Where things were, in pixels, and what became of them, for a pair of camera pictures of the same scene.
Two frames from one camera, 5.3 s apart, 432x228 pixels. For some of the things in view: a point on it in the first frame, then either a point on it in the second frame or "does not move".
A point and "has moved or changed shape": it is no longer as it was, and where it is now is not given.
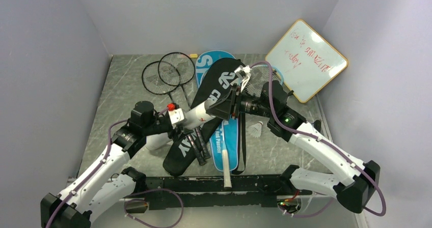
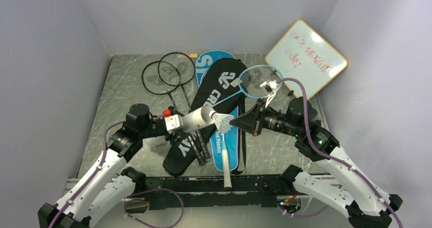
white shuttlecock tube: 197,116 has moved or changed shape
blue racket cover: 217,144 does not move
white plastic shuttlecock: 255,130 has moved or changed shape
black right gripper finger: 221,110 → 249,121
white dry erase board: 306,61 does not move
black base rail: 257,191 does not move
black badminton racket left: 162,78 does not move
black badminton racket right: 178,68 does not move
